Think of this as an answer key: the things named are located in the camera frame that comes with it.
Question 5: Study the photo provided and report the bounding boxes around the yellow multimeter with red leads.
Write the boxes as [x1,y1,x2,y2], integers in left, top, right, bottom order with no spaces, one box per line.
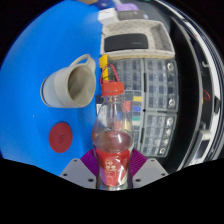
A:
[99,54,121,84]

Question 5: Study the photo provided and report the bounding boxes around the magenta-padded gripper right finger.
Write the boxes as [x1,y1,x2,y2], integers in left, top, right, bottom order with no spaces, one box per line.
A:
[128,148,169,189]

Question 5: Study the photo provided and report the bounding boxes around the white perforated tray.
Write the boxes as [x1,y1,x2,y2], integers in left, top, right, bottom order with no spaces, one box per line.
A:
[100,19,176,62]

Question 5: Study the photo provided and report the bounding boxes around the black workbench shelf unit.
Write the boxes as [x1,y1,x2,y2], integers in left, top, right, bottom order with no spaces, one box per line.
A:
[169,6,224,168]

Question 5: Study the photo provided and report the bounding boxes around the dark grey box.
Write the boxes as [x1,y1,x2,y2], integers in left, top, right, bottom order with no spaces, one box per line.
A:
[116,9,148,21]

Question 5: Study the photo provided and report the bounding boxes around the black rectangular device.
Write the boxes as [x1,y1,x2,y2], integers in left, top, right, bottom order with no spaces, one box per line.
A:
[103,32,150,53]

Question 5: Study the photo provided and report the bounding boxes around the flat round red coaster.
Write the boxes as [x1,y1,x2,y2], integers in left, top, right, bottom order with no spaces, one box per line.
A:
[48,121,74,154]

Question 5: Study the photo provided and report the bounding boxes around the grey ceramic mug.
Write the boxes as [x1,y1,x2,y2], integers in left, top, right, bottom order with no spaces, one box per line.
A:
[40,53,98,109]

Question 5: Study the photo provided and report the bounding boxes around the purple package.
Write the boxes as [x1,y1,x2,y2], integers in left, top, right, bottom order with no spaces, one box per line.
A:
[114,2,139,12]

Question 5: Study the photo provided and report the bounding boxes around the blue box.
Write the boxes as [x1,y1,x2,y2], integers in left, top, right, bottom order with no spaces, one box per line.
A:
[94,0,116,9]

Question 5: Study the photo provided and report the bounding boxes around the black box with white label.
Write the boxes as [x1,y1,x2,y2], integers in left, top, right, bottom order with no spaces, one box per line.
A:
[95,94,105,118]

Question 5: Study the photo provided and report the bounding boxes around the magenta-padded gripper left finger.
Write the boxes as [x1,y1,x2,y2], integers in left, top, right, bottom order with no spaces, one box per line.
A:
[59,148,100,190]

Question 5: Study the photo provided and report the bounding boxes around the clear red-capped drink bottle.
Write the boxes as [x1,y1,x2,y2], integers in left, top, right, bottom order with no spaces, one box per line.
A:
[91,81,135,191]

